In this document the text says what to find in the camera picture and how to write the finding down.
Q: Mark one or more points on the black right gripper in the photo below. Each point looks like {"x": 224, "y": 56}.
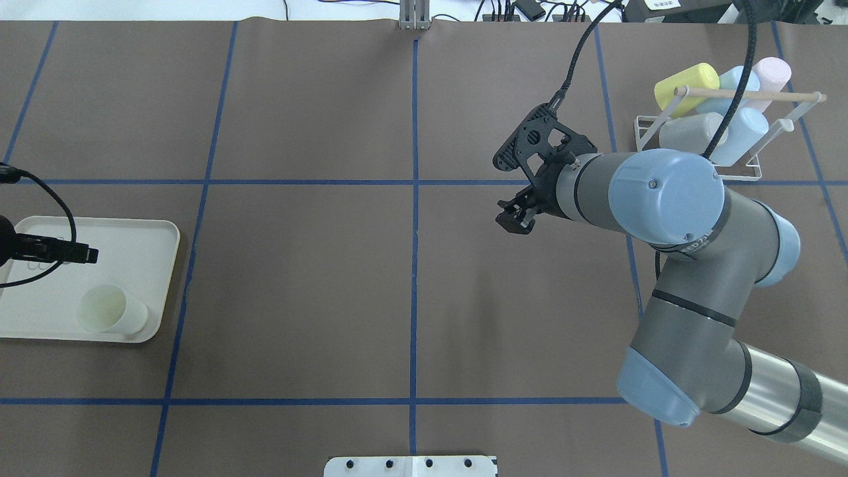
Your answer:
{"x": 544, "y": 189}

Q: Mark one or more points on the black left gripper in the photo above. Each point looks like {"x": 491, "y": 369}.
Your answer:
{"x": 31, "y": 248}

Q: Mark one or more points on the pale green cup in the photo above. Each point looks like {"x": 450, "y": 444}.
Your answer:
{"x": 109, "y": 308}

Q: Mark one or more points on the grey cup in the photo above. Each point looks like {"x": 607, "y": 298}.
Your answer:
{"x": 690, "y": 134}

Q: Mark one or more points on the yellow cup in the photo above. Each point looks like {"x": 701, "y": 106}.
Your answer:
{"x": 699, "y": 76}

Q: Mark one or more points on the light blue cup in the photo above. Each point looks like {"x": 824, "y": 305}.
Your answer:
{"x": 728, "y": 81}

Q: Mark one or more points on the pink cup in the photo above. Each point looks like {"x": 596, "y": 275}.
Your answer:
{"x": 773, "y": 74}

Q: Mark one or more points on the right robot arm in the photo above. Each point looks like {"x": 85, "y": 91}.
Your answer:
{"x": 719, "y": 246}

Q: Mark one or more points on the cream plastic tray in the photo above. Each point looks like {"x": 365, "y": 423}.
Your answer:
{"x": 137, "y": 255}

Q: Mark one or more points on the aluminium frame post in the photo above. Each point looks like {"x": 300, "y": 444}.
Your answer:
{"x": 414, "y": 14}

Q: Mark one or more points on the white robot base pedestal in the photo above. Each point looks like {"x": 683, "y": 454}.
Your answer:
{"x": 433, "y": 465}

